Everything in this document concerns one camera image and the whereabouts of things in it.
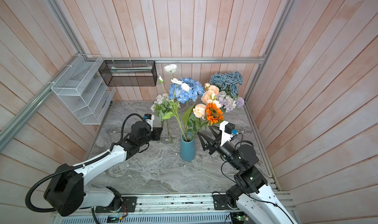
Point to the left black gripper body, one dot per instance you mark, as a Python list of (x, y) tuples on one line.
[(154, 135)]

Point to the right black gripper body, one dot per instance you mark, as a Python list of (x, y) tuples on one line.
[(216, 146)]

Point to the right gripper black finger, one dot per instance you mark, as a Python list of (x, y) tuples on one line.
[(206, 141), (216, 133)]

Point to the teal ceramic vase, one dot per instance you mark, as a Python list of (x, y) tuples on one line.
[(187, 148)]

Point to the orange flower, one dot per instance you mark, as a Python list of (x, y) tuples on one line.
[(193, 124)]

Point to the pink white hydrangea bouquet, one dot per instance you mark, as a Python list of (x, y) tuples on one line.
[(228, 103)]

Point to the pale peach rose spray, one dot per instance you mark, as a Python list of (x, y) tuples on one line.
[(206, 103)]

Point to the blue hydrangea mixed bouquet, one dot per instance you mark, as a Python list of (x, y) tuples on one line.
[(189, 90)]

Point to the teal blue rose bouquet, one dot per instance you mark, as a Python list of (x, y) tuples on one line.
[(229, 82)]

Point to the white flower stem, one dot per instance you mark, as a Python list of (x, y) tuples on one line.
[(172, 68)]

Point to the peach rose stem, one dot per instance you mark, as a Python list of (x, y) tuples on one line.
[(213, 88)]

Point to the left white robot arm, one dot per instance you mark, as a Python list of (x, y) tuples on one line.
[(68, 191)]

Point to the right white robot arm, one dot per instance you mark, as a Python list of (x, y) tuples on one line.
[(251, 193)]

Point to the black mesh basket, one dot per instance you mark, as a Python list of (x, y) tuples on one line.
[(134, 73)]

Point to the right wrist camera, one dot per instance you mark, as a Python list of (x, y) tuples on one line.
[(228, 132)]

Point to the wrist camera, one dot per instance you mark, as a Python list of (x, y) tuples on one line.
[(149, 118), (228, 132)]

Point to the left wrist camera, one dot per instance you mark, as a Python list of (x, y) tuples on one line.
[(149, 118)]

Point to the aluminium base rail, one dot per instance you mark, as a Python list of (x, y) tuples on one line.
[(188, 208)]

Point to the white wire mesh shelf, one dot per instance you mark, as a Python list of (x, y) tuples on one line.
[(83, 90)]

